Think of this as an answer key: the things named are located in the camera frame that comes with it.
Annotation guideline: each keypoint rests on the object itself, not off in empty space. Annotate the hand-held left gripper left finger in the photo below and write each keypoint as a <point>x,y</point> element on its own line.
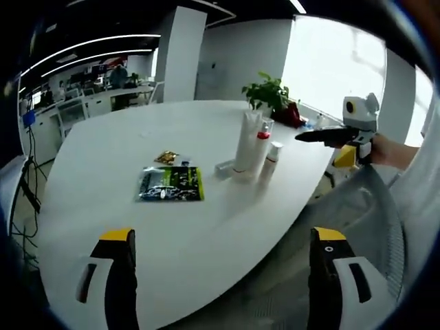
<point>118,275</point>

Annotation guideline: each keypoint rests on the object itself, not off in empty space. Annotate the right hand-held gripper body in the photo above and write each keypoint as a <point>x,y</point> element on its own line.
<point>361,118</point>

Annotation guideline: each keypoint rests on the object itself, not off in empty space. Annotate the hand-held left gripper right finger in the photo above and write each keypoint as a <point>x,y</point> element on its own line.
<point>323,282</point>

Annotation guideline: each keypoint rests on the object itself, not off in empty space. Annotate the white skincare bottle red collar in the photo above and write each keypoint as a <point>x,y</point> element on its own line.
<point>264,148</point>

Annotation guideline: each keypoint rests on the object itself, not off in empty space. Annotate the small white skincare bottle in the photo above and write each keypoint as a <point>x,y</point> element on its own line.
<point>269,168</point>

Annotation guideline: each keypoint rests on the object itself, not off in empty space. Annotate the white skincare tube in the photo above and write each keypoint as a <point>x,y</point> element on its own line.
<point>245,151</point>

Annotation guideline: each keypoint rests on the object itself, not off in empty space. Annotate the frosted clear skincare bottle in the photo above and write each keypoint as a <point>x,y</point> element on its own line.
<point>225,168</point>

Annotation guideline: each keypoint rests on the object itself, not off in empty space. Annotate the small white spray bottle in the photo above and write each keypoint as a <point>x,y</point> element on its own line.
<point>320,120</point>

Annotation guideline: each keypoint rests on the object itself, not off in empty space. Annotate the person's right hand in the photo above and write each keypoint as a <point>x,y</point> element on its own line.
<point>383,151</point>

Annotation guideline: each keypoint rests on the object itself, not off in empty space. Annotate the blue cloth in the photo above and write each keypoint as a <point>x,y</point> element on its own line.
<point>311,125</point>

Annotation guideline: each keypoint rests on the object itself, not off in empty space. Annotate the red bag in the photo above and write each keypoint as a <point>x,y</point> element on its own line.
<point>290,115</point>

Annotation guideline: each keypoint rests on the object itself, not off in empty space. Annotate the potted green plant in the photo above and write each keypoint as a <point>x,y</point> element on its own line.
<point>268,91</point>

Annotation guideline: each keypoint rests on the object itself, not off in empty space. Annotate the person's white shirt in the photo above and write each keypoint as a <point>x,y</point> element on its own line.
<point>423,178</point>

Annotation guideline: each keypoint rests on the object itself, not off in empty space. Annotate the green black foil packet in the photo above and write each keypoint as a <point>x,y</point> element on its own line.
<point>168,184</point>

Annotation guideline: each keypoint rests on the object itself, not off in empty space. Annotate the gold snack packet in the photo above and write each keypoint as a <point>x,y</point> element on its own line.
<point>166,157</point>

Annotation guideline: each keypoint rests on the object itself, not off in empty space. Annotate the white office counter desks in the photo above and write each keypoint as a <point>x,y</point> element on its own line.
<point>99,99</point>

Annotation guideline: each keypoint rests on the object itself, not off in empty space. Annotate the blue box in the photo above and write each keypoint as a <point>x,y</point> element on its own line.
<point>29,118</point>

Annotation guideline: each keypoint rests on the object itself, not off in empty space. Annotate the ceiling light strip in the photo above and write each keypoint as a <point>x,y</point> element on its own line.
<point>137,35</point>
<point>120,53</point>

